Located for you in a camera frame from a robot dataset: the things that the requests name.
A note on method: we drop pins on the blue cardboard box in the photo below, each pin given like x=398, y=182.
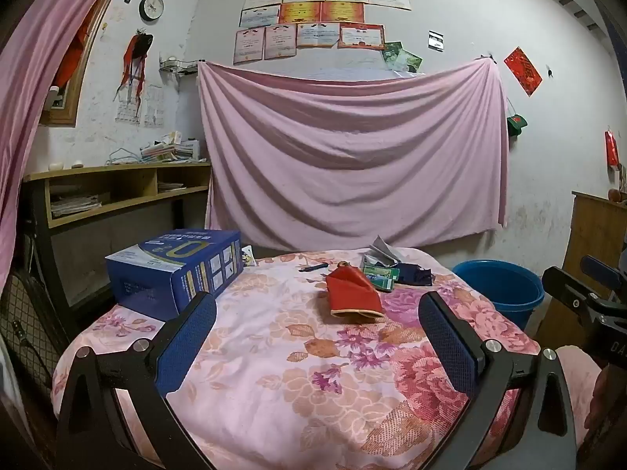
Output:
x=161, y=274

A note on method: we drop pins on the floral bedspread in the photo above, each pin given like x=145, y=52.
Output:
x=294, y=377

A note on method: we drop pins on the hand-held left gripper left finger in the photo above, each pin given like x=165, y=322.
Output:
x=188, y=342

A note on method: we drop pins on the red pouch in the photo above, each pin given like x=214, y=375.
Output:
x=352, y=293

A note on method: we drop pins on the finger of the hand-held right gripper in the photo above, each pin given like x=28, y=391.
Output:
x=603, y=270
x=563, y=291

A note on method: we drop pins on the pile of papers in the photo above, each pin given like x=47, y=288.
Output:
x=170, y=187
x=78, y=205

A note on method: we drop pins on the green photo print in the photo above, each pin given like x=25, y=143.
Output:
x=410, y=61
x=391, y=51

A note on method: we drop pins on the red hanging ribbon bundle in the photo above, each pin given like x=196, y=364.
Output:
x=133, y=58

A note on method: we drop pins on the group of wall certificates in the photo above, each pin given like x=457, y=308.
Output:
x=313, y=34

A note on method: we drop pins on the black mesh chair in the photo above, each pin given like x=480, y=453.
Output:
x=24, y=298

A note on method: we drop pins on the small printed card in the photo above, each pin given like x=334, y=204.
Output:
x=248, y=256

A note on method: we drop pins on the green packet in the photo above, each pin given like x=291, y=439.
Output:
x=382, y=279

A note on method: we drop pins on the pink curtain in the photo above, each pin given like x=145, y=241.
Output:
x=29, y=83

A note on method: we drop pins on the dark blue cloth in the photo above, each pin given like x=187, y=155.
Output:
x=414, y=274

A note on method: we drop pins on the small black white photo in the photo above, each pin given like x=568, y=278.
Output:
x=436, y=41

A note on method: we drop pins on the grey paper wrapper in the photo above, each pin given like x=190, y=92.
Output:
x=382, y=249

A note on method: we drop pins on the wooden cabinet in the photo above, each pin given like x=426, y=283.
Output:
x=592, y=235

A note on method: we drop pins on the wooden wall frame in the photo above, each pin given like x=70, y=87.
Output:
x=73, y=107

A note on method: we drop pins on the pink hanging sheet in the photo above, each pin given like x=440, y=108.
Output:
x=343, y=156

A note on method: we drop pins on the red hanging packet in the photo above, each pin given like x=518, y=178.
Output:
x=612, y=149

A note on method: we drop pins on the person's right hand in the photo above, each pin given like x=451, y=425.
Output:
x=600, y=396

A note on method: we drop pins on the stack of books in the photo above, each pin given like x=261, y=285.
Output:
x=169, y=149

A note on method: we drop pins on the blue plastic basin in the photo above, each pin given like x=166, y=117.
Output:
x=499, y=289

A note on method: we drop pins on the green cap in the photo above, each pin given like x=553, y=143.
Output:
x=516, y=126

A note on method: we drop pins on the round wall clock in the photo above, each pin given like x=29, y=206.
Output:
x=151, y=8

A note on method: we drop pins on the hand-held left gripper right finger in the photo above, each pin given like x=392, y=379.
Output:
x=448, y=342

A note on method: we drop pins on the black blue pen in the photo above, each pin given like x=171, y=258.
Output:
x=313, y=268

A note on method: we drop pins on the metal wall rack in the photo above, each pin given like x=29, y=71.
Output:
x=177, y=66

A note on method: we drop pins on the wooden shelf desk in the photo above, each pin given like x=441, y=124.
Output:
x=122, y=168

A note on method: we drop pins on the red paper poster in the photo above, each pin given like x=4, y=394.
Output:
x=523, y=71

